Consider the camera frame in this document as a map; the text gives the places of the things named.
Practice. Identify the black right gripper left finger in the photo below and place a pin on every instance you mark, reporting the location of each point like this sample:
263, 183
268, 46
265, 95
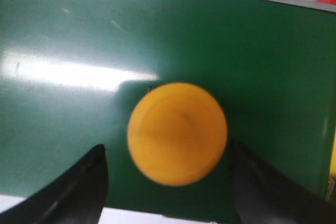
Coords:
76, 196

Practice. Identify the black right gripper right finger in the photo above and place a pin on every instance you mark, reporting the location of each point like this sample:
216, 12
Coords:
263, 194

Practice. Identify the green conveyor belt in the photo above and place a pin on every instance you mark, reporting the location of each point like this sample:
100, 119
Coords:
73, 70

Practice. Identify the yellow plastic tray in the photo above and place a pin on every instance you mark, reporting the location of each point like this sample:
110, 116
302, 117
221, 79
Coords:
332, 164

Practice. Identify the yellow push button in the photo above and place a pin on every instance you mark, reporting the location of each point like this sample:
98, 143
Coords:
176, 134

